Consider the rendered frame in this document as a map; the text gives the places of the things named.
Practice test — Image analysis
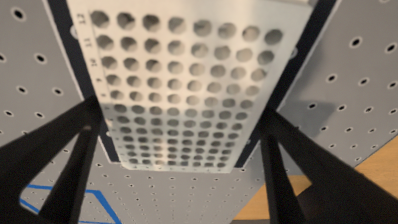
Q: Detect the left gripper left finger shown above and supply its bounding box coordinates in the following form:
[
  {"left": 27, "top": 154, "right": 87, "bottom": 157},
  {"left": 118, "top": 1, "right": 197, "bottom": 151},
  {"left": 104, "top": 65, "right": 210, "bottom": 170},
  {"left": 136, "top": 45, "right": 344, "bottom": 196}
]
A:
[{"left": 0, "top": 95, "right": 103, "bottom": 224}]

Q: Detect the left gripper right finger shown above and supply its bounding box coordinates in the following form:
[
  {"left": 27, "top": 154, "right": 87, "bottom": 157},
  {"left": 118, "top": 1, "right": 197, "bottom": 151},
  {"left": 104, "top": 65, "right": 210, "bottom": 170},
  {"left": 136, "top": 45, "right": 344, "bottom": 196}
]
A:
[{"left": 259, "top": 107, "right": 398, "bottom": 224}]

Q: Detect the blue tape outline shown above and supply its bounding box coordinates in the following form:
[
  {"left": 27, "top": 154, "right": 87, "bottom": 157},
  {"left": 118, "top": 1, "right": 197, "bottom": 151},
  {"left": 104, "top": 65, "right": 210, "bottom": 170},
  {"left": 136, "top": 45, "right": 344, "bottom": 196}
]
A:
[{"left": 20, "top": 184, "right": 122, "bottom": 224}]

